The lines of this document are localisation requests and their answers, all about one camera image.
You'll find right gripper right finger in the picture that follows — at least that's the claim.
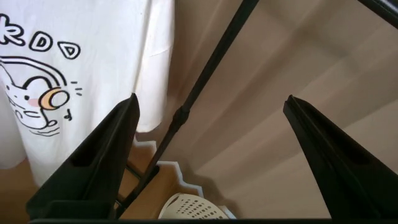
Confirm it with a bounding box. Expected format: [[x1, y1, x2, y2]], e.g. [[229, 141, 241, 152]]
[[282, 95, 398, 219]]

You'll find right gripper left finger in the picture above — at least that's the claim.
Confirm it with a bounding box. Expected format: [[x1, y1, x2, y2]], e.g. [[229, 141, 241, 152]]
[[25, 92, 141, 220]]

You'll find white garment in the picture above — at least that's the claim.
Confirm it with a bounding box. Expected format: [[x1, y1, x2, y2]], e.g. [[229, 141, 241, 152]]
[[0, 0, 176, 187]]

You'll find white laundry basket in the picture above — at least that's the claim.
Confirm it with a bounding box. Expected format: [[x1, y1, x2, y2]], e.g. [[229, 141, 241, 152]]
[[157, 192, 237, 220]]

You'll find black clothes rack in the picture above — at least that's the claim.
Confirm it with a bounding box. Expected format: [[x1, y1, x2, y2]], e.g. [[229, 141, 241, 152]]
[[114, 0, 398, 218]]

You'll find beige curtain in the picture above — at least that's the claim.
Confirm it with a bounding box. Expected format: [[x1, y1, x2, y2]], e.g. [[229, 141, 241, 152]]
[[133, 0, 398, 218]]

